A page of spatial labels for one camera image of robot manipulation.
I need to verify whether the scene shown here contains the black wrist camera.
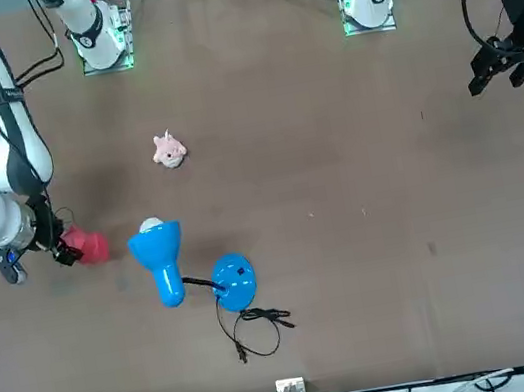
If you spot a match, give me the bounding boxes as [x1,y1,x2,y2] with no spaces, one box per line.
[0,236,31,290]

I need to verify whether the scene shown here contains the pink plush toy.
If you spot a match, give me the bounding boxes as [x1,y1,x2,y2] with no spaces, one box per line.
[147,126,191,174]

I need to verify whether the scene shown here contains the red rectangular block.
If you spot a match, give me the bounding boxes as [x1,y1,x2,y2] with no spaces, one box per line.
[58,218,113,271]

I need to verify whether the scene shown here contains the white post bracket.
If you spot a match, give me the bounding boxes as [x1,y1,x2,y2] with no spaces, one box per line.
[273,374,308,392]

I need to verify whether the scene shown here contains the blue desk lamp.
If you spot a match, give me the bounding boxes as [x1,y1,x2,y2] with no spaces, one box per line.
[122,200,263,330]

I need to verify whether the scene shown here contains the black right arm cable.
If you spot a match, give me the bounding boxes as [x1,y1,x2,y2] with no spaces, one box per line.
[0,0,69,91]

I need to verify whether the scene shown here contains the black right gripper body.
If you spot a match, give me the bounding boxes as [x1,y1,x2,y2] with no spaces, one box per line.
[27,189,73,256]

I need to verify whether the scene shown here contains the black lamp power cable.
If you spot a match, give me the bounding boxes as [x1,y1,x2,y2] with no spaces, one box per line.
[212,282,300,368]

